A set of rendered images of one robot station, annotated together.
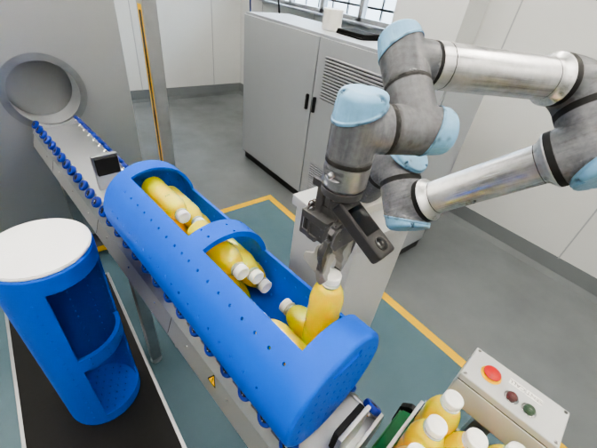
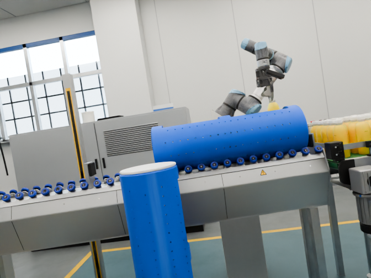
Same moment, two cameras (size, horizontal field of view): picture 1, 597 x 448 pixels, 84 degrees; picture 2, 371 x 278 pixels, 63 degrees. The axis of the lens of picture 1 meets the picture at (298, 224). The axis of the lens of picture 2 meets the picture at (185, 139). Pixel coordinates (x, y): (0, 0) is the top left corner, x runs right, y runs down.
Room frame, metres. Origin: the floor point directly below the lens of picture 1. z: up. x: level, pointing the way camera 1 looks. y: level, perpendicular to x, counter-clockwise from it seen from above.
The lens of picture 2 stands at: (-0.57, 1.58, 1.19)
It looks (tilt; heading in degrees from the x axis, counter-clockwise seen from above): 2 degrees down; 319
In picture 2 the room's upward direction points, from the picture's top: 9 degrees counter-clockwise
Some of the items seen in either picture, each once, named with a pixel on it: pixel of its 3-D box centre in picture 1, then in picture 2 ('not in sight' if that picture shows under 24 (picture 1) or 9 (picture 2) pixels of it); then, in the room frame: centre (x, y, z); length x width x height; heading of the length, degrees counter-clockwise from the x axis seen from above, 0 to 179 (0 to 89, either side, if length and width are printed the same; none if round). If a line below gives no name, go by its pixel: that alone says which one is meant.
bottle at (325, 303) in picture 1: (323, 310); (274, 116); (0.47, -0.08, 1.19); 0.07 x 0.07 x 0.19
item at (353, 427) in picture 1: (346, 432); (309, 143); (0.32, -0.17, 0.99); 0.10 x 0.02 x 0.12; 139
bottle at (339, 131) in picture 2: not in sight; (340, 139); (0.14, -0.17, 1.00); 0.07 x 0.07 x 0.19
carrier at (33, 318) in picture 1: (79, 335); (162, 255); (0.68, 0.76, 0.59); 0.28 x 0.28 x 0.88
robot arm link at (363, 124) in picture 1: (357, 127); (261, 51); (0.49, -0.07, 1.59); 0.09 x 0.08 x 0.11; 106
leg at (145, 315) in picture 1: (147, 323); not in sight; (0.96, 0.67, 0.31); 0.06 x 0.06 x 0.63; 49
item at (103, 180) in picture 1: (108, 172); (91, 175); (1.19, 0.83, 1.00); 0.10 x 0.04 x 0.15; 139
